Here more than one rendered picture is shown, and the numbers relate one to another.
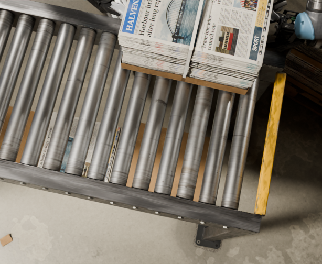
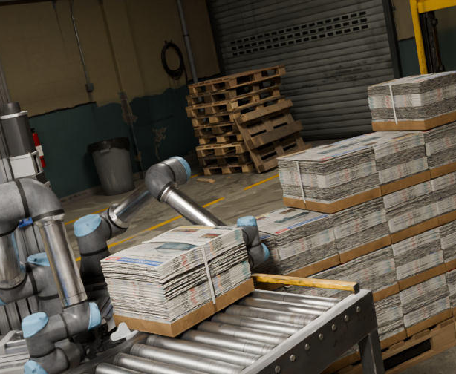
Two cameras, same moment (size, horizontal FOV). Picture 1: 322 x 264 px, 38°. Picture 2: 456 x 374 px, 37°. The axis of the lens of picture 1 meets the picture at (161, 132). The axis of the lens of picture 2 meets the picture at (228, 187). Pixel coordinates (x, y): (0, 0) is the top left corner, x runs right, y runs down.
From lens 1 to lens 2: 1.79 m
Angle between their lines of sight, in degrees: 70
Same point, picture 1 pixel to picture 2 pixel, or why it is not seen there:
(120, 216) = not seen: outside the picture
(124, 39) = (163, 270)
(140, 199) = (300, 336)
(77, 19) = (103, 358)
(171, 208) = (320, 323)
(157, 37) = (178, 254)
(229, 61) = (225, 239)
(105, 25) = (126, 345)
